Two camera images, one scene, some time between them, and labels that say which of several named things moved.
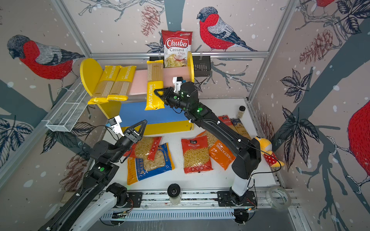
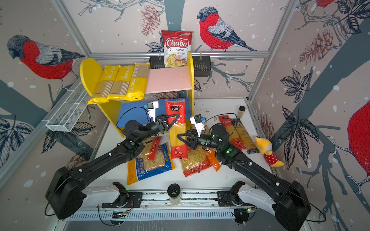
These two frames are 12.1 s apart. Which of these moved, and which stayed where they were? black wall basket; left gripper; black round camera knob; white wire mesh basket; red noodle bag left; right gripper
Moved: left gripper; right gripper
Stayed: black round camera knob; white wire mesh basket; red noodle bag left; black wall basket
